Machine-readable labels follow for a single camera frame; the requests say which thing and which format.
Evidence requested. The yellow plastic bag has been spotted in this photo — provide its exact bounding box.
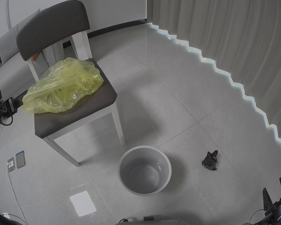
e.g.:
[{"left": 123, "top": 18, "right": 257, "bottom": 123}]
[{"left": 22, "top": 57, "right": 104, "bottom": 114}]

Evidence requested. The white cable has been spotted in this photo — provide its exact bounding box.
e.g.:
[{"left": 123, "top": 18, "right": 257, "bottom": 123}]
[{"left": 6, "top": 161, "right": 28, "bottom": 225}]

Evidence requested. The black plastic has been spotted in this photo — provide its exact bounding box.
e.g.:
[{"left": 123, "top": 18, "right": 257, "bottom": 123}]
[{"left": 202, "top": 150, "right": 219, "bottom": 171}]

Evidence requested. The grey seat white chair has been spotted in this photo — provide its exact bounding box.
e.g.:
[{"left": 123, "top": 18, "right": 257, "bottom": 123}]
[{"left": 16, "top": 0, "right": 126, "bottom": 167}]

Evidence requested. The white curtain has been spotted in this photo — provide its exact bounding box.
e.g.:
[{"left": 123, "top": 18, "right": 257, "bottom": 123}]
[{"left": 147, "top": 0, "right": 281, "bottom": 142}]

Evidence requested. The black cabled device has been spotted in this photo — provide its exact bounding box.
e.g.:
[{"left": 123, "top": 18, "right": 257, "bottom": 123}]
[{"left": 0, "top": 89, "right": 24, "bottom": 127}]

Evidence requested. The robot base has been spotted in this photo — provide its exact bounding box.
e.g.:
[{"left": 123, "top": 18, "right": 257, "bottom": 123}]
[{"left": 114, "top": 216, "right": 184, "bottom": 225}]

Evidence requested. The pale grey sofa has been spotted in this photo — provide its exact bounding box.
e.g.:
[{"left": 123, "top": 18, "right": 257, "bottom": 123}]
[{"left": 0, "top": 8, "right": 55, "bottom": 101}]

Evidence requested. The pale grey trash bin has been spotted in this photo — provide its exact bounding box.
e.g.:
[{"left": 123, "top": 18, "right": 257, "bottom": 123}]
[{"left": 118, "top": 145, "right": 172, "bottom": 197}]

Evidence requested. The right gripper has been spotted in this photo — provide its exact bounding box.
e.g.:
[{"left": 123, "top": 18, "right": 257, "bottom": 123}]
[{"left": 263, "top": 177, "right": 281, "bottom": 218}]

